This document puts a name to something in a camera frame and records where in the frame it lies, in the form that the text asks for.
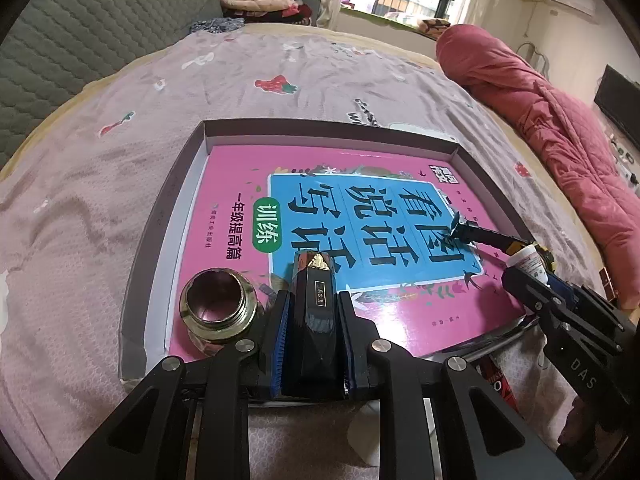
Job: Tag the black hair clip with pearl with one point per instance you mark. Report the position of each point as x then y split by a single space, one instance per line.
480 234

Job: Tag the red lighter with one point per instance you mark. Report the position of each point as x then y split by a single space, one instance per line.
500 385

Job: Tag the grey shallow cardboard box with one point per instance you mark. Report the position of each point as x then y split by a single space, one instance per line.
165 220

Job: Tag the red quilt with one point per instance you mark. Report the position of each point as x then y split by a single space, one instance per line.
550 125

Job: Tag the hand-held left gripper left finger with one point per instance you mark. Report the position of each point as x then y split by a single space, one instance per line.
282 340

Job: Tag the small white bottle pink label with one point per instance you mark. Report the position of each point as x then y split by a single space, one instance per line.
525 262

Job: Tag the black lipstick with gold end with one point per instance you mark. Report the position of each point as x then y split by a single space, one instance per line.
315 335

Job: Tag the pink printed bedsheet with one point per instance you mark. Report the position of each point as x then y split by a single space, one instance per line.
100 160

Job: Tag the brass threaded fitting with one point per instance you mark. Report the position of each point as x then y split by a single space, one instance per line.
220 320

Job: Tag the beige bed sheet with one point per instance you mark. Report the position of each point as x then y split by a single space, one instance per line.
390 40

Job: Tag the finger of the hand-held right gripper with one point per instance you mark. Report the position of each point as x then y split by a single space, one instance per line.
562 281
525 285

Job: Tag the black television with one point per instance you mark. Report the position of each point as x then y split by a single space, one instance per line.
620 105

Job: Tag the folded patterned cloth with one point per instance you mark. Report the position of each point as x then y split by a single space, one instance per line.
432 26

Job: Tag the grey quilted headboard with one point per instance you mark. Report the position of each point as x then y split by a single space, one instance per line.
75 35

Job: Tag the pink and blue book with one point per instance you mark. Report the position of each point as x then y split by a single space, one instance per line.
240 185

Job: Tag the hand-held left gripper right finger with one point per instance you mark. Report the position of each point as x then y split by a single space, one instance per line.
347 340

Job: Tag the dark patterned cloth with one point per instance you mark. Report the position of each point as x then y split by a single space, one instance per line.
215 25

